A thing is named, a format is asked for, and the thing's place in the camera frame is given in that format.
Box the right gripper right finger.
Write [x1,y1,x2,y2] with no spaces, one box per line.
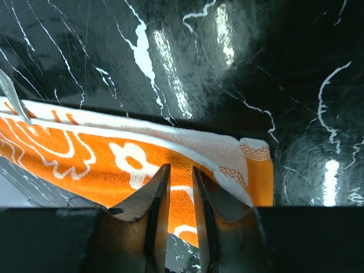
[192,168,363,272]

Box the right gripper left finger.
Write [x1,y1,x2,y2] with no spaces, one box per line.
[1,164,171,272]

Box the orange white patterned towel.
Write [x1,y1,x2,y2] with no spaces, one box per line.
[1,97,274,246]

